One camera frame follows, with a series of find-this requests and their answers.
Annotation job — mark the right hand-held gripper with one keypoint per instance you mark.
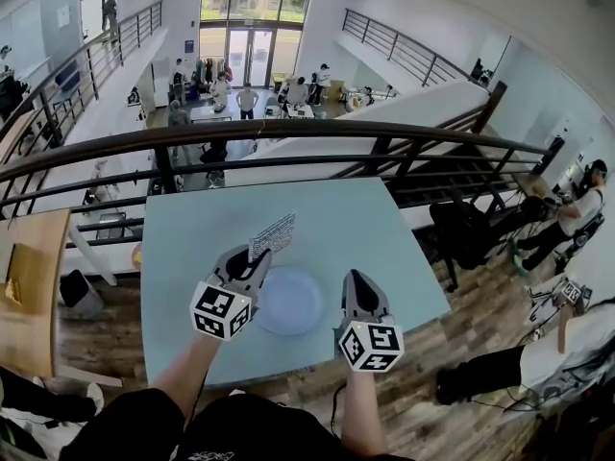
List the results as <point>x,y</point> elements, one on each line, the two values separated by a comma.
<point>372,344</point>

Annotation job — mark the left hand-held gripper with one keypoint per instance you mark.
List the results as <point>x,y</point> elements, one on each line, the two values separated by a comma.
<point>218,310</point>

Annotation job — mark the silver steel wool scrubber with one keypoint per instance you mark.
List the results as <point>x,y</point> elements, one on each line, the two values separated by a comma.
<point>276,233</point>

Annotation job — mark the large white plate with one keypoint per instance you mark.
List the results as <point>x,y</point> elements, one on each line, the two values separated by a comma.
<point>293,300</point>

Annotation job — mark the person's right forearm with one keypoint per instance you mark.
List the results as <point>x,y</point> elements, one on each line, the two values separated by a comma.
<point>362,411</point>

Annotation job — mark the person's left forearm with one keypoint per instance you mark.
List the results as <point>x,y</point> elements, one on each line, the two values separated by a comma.
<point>187,368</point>

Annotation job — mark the black office chair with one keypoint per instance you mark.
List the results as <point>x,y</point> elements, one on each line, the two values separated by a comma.
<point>463,238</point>

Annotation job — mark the dark staircase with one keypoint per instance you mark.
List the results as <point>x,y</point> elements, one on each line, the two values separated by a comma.
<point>461,176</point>

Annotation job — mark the grey waste bin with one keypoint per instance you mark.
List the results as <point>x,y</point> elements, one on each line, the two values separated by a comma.
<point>79,293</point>

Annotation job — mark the person's black clothing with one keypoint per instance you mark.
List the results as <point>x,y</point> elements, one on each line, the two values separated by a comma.
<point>144,425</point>

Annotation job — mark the brown cardboard box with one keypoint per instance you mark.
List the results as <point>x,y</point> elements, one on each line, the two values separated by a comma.
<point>24,272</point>

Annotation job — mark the wooden desk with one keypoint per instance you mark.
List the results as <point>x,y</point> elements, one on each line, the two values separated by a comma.
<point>33,334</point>

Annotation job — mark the thin black mezzanine railing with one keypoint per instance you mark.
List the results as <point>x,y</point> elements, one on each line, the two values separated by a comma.
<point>408,48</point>
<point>96,46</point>

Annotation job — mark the large glass window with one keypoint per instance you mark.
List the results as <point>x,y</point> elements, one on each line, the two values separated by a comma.
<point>254,17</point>

